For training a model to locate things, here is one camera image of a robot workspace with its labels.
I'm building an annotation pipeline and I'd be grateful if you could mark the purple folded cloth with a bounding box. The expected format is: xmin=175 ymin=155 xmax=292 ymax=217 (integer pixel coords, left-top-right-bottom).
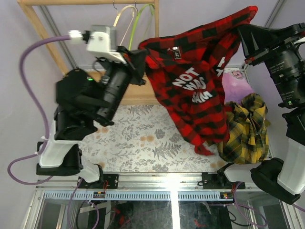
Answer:
xmin=222 ymin=71 xmax=254 ymax=104

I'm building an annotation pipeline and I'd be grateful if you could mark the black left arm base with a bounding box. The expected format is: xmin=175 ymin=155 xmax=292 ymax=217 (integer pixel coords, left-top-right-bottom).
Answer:
xmin=93 ymin=174 xmax=119 ymax=189

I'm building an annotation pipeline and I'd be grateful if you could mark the cream wooden hanger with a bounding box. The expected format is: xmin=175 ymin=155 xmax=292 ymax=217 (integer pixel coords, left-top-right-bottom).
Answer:
xmin=113 ymin=5 xmax=138 ymax=46

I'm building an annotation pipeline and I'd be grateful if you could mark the aluminium front rail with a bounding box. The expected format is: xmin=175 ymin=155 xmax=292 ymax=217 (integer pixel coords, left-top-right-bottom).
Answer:
xmin=35 ymin=171 xmax=293 ymax=191

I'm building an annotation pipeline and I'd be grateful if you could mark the red black plaid shirt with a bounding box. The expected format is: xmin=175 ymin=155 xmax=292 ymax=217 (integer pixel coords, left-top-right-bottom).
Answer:
xmin=138 ymin=6 xmax=258 ymax=156

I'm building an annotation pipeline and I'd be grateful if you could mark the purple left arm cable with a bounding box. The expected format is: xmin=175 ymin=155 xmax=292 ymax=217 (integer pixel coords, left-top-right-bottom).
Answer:
xmin=7 ymin=35 xmax=72 ymax=229

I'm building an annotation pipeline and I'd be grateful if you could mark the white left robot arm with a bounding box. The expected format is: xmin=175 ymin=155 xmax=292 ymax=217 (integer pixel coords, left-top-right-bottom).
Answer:
xmin=36 ymin=46 xmax=147 ymax=188

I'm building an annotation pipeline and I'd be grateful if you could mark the green hanger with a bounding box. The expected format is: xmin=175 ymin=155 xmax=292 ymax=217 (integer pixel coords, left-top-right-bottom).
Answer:
xmin=128 ymin=3 xmax=155 ymax=49

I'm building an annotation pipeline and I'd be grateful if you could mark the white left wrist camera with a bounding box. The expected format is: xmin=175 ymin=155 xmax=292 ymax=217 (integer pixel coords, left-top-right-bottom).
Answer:
xmin=68 ymin=25 xmax=126 ymax=64

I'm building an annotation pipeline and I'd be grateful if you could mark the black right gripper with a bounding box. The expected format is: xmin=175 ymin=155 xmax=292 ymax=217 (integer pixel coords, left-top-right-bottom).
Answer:
xmin=234 ymin=19 xmax=305 ymax=104

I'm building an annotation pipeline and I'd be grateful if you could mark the floral table mat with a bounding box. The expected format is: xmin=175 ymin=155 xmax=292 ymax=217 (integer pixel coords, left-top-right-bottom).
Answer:
xmin=78 ymin=68 xmax=271 ymax=173

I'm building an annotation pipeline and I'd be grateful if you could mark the perforated cable duct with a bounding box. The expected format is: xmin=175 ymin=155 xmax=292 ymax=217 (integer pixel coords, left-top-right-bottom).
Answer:
xmin=44 ymin=190 xmax=234 ymax=201

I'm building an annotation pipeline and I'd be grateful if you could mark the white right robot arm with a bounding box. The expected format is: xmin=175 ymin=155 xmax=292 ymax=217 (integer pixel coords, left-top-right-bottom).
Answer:
xmin=217 ymin=23 xmax=305 ymax=204

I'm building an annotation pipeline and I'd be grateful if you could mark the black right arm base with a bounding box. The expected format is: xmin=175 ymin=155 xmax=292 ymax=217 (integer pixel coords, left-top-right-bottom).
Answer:
xmin=197 ymin=171 xmax=239 ymax=190

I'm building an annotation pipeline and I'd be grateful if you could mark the yellow black plaid shirt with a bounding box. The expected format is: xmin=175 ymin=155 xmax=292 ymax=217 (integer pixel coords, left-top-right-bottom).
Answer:
xmin=204 ymin=93 xmax=269 ymax=165

